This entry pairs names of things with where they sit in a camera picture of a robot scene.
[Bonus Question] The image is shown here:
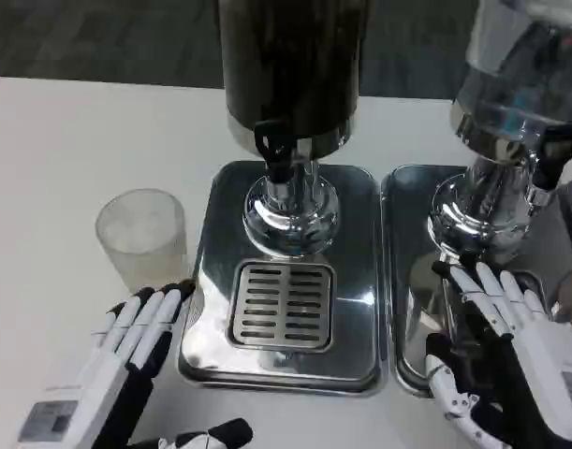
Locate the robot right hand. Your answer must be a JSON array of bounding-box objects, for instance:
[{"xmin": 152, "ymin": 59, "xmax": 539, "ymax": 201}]
[{"xmin": 424, "ymin": 254, "xmax": 572, "ymax": 449}]

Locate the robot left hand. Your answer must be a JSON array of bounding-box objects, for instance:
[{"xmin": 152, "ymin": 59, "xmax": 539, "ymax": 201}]
[{"xmin": 16, "ymin": 279, "xmax": 255, "ymax": 449}]

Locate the clear ribbed glass cup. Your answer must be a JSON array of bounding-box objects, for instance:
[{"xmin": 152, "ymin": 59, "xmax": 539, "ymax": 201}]
[{"xmin": 95, "ymin": 188, "xmax": 188, "ymax": 294}]

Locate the steel drip tray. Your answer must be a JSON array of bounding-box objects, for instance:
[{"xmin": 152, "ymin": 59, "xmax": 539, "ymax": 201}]
[
  {"xmin": 176, "ymin": 160, "xmax": 390, "ymax": 398},
  {"xmin": 381, "ymin": 164, "xmax": 572, "ymax": 398}
]

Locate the black tap of clear dispenser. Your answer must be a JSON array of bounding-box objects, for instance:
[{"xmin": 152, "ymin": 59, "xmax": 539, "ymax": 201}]
[{"xmin": 531, "ymin": 123, "xmax": 572, "ymax": 193}]

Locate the clear drink dispenser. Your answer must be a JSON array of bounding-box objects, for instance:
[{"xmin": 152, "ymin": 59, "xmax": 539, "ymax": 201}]
[{"xmin": 425, "ymin": 0, "xmax": 572, "ymax": 268}]

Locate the black tap of dark dispenser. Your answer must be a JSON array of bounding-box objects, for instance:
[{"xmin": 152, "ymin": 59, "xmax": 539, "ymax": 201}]
[{"xmin": 253, "ymin": 120, "xmax": 296, "ymax": 183}]

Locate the dark drink dispenser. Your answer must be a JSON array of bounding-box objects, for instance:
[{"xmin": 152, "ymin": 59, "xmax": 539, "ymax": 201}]
[{"xmin": 217, "ymin": 0, "xmax": 364, "ymax": 258}]

